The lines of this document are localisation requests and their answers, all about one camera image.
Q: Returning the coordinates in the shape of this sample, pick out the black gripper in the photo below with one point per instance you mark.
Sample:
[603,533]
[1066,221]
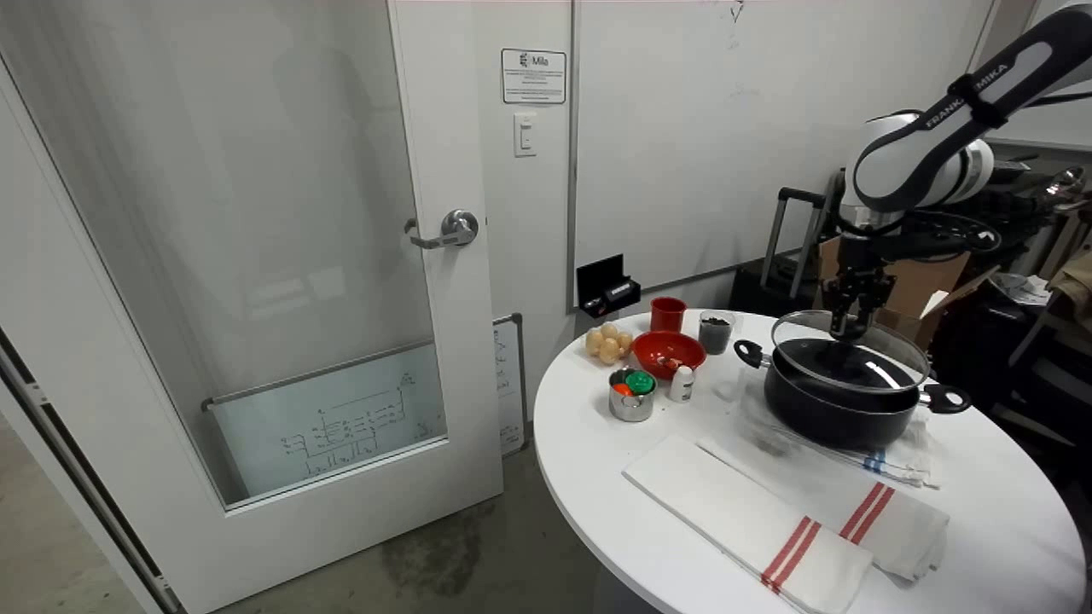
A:
[869,269]

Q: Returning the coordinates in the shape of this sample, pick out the glass pot lid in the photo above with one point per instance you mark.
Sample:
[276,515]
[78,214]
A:
[802,328]

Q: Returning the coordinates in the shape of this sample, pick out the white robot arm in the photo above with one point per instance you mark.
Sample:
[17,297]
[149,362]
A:
[922,158]

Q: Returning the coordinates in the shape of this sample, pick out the black cooking pot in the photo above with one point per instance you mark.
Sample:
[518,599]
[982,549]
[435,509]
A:
[840,422]

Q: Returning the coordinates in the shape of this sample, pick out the cardboard box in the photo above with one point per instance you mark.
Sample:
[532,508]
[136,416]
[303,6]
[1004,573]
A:
[924,285]

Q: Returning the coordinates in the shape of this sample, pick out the black suitcase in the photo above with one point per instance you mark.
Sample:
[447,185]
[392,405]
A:
[772,293]

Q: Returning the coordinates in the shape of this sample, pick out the black chair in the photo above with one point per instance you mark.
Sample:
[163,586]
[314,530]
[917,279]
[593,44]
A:
[832,205]

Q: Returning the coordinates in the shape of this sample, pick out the white blue-striped towel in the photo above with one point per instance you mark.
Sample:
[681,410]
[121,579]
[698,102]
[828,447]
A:
[897,469]

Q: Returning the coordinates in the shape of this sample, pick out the small white bottle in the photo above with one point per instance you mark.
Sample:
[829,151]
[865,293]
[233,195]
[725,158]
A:
[681,385]

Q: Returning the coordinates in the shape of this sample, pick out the red mug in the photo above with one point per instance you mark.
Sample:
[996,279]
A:
[665,314]

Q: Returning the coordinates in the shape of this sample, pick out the red bowl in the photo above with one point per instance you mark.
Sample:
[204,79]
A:
[665,355]

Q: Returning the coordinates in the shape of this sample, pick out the whiteboard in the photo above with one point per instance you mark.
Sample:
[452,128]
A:
[738,126]

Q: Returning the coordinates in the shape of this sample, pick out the folded white red-striped towel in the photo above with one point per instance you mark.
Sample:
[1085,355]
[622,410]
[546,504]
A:
[907,533]

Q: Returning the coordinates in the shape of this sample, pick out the long white red-striped towel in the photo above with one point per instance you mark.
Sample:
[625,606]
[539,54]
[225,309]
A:
[727,515]

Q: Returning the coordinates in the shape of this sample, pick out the metal tin with coloured items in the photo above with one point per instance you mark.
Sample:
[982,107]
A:
[633,396]

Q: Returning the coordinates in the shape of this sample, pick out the yellow bumpy ball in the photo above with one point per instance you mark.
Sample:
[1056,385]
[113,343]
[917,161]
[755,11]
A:
[608,343]

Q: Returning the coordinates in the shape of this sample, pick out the black marker tray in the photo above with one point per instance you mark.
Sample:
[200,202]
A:
[608,293]

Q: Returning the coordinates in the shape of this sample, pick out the white door with glass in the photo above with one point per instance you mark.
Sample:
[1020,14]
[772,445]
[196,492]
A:
[225,285]

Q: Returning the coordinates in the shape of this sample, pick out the paper sheet on wall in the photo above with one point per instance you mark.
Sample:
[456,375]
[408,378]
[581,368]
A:
[510,379]

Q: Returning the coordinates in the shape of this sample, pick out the white light switch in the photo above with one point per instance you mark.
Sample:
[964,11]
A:
[524,136]

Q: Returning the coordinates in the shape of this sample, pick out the white wall sign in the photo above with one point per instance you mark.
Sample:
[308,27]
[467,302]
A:
[532,77]

